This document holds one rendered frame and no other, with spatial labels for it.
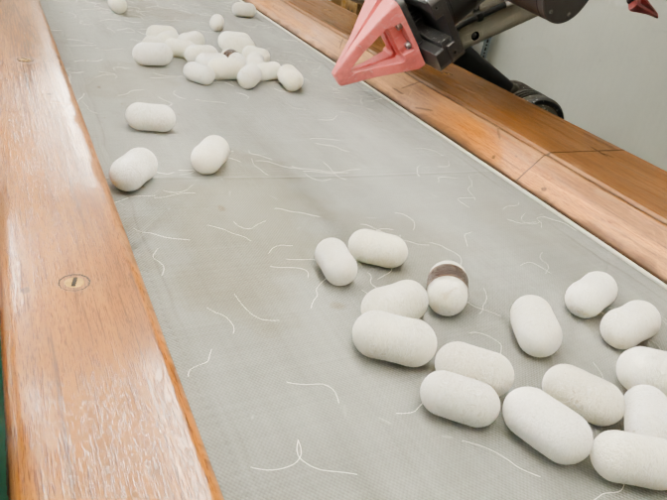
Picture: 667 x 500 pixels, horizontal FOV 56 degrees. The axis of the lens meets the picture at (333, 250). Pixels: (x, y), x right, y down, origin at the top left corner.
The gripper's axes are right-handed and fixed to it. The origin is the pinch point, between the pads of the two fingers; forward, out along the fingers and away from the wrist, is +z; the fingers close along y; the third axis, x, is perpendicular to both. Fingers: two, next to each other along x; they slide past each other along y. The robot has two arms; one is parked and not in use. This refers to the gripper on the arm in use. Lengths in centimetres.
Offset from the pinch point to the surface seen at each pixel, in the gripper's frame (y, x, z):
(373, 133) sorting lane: 5.9, 2.9, 1.7
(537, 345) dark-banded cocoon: 34.6, -2.8, 6.5
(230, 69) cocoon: -7.5, -3.5, 7.4
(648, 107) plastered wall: -107, 156, -120
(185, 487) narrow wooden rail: 38.2, -15.0, 18.5
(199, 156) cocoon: 13.0, -9.4, 13.7
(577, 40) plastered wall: -151, 145, -128
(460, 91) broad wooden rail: 1.8, 8.5, -8.6
